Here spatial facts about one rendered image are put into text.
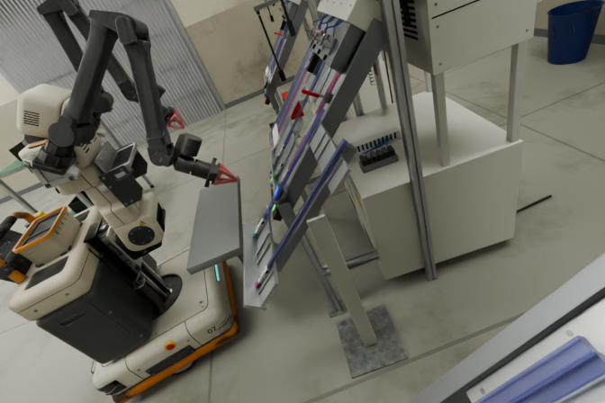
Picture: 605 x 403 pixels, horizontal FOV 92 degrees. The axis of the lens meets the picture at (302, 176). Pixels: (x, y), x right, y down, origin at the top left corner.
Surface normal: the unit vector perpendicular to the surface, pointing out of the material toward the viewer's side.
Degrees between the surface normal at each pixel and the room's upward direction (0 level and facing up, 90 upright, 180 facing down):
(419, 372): 0
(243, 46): 90
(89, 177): 90
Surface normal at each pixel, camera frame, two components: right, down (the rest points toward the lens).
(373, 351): -0.33, -0.77
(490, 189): 0.13, 0.54
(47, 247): 0.37, 0.46
